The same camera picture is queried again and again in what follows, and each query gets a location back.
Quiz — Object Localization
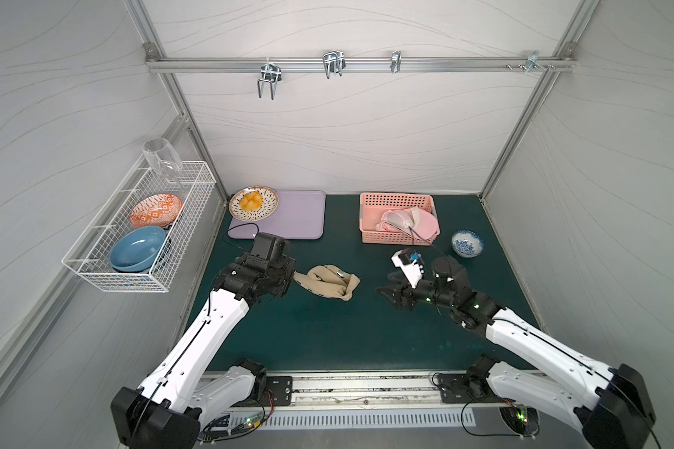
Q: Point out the beige baseball cap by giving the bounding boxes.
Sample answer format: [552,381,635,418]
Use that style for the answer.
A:
[294,265,361,301]

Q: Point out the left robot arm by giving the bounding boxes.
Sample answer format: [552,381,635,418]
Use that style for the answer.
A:
[110,254,295,448]

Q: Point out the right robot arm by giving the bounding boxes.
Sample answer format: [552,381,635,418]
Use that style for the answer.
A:
[377,248,656,448]

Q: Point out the pink baseball cap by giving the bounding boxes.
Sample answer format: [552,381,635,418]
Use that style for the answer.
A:
[376,207,439,241]

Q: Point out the blue white porcelain bowl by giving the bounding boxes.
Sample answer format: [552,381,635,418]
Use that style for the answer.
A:
[451,230,484,258]

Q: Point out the patterned plate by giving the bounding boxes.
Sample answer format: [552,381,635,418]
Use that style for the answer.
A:
[228,186,280,222]

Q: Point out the yellow fruit pieces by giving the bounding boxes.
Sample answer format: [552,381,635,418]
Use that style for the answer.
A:
[240,191,263,211]

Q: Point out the pink plastic basket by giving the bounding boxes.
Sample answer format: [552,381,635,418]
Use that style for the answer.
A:
[359,193,440,246]

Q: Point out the lavender cutting mat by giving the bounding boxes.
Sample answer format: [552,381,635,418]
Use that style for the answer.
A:
[228,189,326,241]

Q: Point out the orange patterned bowl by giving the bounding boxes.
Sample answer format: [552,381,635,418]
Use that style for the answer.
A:
[129,194,183,228]

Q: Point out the blue ceramic bowl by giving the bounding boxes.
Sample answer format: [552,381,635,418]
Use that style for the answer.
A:
[109,226,167,273]

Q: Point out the clear drinking glass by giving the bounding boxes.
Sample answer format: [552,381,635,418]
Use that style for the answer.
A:
[142,138,183,183]

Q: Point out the small metal hook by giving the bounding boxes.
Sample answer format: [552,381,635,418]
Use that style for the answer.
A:
[391,51,402,74]

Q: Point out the loop metal hook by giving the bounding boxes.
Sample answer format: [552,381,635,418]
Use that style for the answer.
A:
[322,51,346,80]

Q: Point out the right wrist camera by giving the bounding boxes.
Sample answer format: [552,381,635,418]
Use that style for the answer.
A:
[391,248,424,289]

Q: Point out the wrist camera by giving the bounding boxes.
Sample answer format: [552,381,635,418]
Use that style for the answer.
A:
[250,232,290,262]
[391,248,424,289]

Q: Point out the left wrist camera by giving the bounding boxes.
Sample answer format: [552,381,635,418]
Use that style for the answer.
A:
[250,232,290,262]

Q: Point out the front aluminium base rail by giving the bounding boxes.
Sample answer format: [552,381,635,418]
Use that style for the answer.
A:
[201,367,518,415]

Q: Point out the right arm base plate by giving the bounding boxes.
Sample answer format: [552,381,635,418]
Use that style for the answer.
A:
[432,372,484,404]

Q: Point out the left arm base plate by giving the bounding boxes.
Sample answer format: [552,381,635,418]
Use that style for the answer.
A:
[258,375,294,407]

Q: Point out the white wire wall basket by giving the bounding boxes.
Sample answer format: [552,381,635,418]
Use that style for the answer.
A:
[62,158,215,293]

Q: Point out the right base cable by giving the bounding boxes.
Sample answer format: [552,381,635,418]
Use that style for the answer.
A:
[429,369,541,439]

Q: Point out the left base cable bundle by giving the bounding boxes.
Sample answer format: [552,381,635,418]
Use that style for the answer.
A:
[199,386,276,445]

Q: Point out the double wire metal hook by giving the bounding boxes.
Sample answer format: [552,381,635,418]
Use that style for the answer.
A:
[256,62,282,100]

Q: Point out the horizontal aluminium rail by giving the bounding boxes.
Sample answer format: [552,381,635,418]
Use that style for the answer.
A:
[146,55,578,75]

